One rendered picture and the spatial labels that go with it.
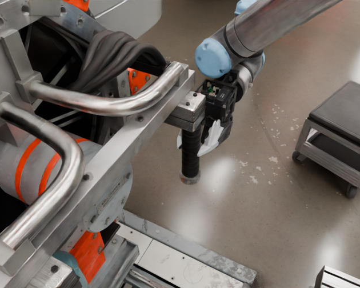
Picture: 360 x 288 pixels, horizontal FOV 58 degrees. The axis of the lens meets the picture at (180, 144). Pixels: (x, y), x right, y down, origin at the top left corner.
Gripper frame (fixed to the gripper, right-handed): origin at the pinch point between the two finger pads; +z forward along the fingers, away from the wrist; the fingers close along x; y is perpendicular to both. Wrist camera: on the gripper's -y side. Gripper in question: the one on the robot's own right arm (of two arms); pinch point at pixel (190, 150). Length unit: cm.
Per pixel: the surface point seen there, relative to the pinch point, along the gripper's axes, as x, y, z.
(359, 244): 55, -83, -55
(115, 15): -42, 4, -36
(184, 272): -4, -75, -7
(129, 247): -26, -68, -4
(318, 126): 23, -53, -87
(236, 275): 13, -75, -15
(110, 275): -26, -68, 8
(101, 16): -42, 6, -29
